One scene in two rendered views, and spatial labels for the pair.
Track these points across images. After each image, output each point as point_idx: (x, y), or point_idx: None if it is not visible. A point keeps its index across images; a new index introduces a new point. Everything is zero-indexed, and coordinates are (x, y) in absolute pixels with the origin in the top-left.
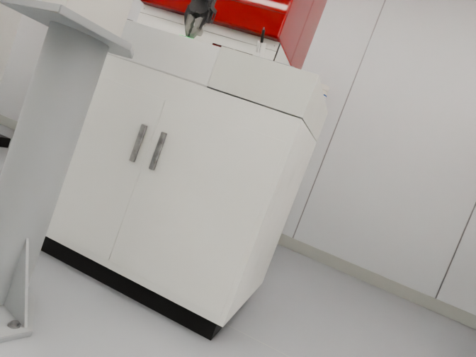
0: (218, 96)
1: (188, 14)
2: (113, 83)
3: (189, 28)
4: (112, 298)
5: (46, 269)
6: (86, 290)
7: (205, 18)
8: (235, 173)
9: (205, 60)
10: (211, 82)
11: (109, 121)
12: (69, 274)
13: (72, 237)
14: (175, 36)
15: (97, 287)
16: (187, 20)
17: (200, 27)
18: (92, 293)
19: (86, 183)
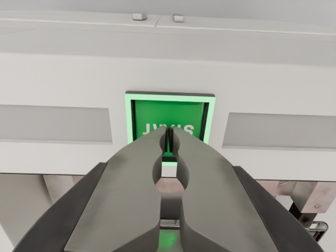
0: (5, 24)
1: (265, 246)
2: (294, 31)
3: (182, 149)
4: (146, 8)
5: (205, 1)
6: (165, 1)
7: (25, 248)
8: (4, 13)
9: (31, 38)
10: (21, 29)
11: (244, 24)
12: (189, 11)
13: (204, 17)
14: (217, 58)
15: (164, 14)
16: (232, 187)
17: (91, 172)
18: (159, 0)
19: (220, 19)
